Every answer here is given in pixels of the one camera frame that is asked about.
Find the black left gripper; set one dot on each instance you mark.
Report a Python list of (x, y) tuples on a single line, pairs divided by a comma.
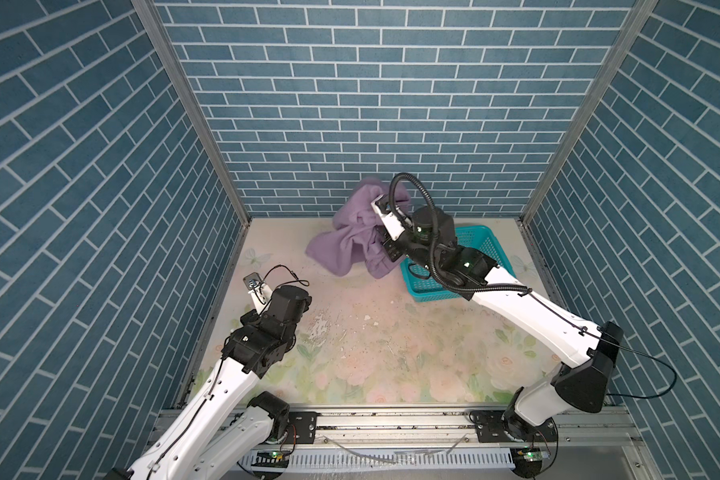
[(252, 320)]

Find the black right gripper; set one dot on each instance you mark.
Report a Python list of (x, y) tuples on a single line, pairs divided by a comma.
[(393, 250)]

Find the purple trousers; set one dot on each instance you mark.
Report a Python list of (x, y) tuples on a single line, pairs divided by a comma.
[(354, 238)]

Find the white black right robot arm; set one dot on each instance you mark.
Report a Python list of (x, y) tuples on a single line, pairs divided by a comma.
[(587, 352)]

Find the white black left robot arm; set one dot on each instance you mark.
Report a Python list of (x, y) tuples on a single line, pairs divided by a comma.
[(201, 443)]

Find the teal plastic basket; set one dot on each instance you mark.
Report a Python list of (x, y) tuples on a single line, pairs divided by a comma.
[(479, 237)]

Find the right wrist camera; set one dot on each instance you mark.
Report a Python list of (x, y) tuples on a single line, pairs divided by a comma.
[(393, 220)]

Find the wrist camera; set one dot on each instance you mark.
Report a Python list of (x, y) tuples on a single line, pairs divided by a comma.
[(259, 291), (393, 220)]

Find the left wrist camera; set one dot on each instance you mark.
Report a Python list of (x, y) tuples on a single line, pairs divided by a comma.
[(259, 291)]

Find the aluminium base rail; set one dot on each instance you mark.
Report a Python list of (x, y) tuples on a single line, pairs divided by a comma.
[(441, 425)]

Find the white slotted cable duct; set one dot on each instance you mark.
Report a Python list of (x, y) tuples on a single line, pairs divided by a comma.
[(321, 461)]

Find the left aluminium corner post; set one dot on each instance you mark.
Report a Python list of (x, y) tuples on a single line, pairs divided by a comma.
[(149, 17)]

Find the aluminium corner post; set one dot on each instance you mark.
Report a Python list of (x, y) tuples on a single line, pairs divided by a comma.
[(149, 17), (632, 26)]

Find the right aluminium corner post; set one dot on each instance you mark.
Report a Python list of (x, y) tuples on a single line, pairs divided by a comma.
[(632, 26)]

